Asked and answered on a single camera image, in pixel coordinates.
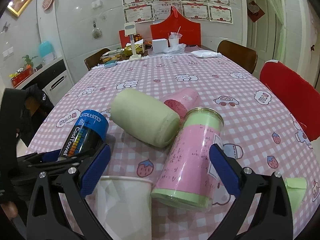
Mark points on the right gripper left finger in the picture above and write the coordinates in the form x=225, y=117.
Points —
x=46, y=218

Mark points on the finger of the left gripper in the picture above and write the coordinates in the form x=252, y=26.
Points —
x=92, y=158

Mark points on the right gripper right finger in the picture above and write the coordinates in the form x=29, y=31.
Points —
x=273, y=217

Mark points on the blue black metal cup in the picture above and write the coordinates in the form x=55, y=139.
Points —
x=89, y=132

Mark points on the white paper cup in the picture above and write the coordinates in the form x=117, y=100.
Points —
x=124, y=206

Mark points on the large light green cup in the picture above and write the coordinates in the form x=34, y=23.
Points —
x=144, y=117

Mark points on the pink translucent cup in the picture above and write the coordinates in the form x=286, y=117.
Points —
x=182, y=101

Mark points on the plastic cup with straw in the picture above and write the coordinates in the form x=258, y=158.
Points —
x=174, y=38

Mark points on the chair with black jacket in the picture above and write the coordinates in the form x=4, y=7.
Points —
x=22, y=113

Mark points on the pink checkered tablecloth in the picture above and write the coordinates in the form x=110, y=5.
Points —
x=261, y=130

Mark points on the white cabinet with counter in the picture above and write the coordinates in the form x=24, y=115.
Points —
x=54, y=79

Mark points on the pink green clear tumbler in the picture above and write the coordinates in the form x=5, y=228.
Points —
x=188, y=179

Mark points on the red planter box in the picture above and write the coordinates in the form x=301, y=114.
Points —
x=20, y=76

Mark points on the potted green plant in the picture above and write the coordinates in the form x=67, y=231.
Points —
x=28, y=61

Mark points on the brown wooden chair far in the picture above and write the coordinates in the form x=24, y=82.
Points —
x=94, y=59

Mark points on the brown wooden chair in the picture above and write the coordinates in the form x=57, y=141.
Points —
x=94, y=59
x=245, y=57

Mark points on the teal white humidifier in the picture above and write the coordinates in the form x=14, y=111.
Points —
x=46, y=52

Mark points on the red cushioned chair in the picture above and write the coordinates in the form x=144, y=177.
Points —
x=298, y=96

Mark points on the food container with snacks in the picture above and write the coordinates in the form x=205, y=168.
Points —
x=112, y=55

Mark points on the small red bag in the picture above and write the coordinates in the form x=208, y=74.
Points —
x=124, y=40

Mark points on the white desk lamp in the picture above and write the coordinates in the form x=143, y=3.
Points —
x=130, y=31

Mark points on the white box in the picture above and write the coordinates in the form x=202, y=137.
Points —
x=159, y=45

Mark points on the brown wooden chair right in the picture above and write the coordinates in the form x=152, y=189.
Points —
x=245, y=57

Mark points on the white plastic bag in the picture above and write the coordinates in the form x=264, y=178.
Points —
x=205, y=54

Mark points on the red gift bag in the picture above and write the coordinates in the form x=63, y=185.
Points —
x=177, y=23

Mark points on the red door diamond decoration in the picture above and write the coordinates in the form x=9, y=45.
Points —
x=254, y=11

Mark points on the round wall ornament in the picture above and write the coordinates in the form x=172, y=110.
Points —
x=96, y=32

